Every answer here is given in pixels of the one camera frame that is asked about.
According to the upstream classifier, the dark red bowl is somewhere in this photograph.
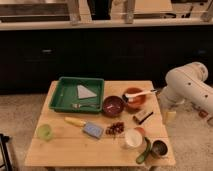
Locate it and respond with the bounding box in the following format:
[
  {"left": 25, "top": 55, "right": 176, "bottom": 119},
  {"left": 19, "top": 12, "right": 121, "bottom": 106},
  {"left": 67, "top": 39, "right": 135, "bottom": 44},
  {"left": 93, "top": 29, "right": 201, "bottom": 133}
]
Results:
[{"left": 102, "top": 96, "right": 124, "bottom": 118}]

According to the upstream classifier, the dried red chili bunch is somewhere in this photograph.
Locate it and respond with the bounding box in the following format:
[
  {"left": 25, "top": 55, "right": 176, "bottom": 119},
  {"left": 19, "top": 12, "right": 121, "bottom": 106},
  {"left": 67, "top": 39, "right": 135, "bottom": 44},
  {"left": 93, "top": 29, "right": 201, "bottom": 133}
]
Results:
[{"left": 105, "top": 122, "right": 124, "bottom": 135}]

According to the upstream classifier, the black stand on floor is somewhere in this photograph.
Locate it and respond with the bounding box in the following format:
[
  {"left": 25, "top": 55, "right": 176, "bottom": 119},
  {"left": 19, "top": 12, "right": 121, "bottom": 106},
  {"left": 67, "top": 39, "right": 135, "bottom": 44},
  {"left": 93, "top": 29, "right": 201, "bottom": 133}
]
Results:
[{"left": 0, "top": 133, "right": 13, "bottom": 171}]

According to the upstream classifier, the small metal cup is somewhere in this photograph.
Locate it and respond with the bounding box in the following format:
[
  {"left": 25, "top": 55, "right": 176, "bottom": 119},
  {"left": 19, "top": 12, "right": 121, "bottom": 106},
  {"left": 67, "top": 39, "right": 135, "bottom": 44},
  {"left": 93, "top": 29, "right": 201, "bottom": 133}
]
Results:
[{"left": 151, "top": 140, "right": 168, "bottom": 158}]

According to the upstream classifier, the orange carrot piece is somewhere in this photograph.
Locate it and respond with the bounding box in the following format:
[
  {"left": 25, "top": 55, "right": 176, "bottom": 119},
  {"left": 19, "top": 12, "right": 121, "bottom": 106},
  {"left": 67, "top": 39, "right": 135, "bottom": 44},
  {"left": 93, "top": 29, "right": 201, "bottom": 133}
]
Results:
[{"left": 134, "top": 127, "right": 145, "bottom": 135}]

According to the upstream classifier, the orange bowl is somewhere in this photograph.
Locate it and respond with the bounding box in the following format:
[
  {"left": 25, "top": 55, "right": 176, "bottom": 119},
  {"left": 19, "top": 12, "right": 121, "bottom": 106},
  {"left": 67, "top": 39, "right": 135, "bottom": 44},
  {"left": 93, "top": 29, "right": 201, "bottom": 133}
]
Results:
[{"left": 122, "top": 87, "right": 146, "bottom": 110}]

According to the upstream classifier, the dark cabinet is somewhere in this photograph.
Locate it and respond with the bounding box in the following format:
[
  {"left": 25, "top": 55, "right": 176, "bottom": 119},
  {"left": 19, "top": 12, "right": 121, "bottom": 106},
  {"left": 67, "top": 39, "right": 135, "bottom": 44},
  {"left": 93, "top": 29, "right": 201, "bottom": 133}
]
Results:
[{"left": 0, "top": 26, "right": 213, "bottom": 94}]

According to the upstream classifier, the small green cup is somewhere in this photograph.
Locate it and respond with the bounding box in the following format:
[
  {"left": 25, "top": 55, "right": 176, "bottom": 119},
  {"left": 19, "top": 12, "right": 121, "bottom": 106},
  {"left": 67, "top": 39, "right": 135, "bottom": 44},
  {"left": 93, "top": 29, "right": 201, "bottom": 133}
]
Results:
[{"left": 36, "top": 124, "right": 53, "bottom": 141}]

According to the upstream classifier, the wooden table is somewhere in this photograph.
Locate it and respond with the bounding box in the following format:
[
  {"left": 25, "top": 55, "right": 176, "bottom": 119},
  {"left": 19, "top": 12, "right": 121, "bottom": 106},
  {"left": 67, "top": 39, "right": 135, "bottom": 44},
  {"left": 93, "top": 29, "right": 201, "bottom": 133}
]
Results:
[{"left": 25, "top": 81, "right": 176, "bottom": 167}]

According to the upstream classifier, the white mug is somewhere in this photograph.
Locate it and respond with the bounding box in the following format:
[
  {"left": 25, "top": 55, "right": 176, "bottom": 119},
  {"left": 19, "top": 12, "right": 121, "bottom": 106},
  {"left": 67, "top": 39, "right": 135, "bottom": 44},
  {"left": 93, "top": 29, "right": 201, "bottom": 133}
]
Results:
[{"left": 120, "top": 129, "right": 143, "bottom": 149}]

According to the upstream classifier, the white handled brush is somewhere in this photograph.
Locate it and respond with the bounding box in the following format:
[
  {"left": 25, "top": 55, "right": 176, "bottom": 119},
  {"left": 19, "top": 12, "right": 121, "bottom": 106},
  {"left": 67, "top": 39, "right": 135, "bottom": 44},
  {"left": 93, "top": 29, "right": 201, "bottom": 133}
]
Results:
[{"left": 122, "top": 89, "right": 157, "bottom": 102}]

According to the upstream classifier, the green plastic tray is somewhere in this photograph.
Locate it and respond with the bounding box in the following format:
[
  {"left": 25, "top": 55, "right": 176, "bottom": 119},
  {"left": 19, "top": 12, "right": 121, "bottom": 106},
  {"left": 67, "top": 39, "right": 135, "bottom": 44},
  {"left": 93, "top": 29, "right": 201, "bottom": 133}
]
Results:
[{"left": 49, "top": 77, "right": 104, "bottom": 113}]

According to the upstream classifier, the grey triangular cloth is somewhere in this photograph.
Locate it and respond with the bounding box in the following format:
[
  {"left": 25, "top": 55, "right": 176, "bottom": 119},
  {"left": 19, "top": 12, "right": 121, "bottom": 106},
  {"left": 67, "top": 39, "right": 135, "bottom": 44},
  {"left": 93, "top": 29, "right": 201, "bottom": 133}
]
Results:
[{"left": 77, "top": 85, "right": 97, "bottom": 99}]

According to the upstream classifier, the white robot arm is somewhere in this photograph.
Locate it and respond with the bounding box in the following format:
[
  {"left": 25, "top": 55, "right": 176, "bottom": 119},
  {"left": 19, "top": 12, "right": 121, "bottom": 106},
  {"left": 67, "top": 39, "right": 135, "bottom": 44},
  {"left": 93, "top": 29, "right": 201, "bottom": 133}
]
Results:
[{"left": 158, "top": 62, "right": 213, "bottom": 124}]

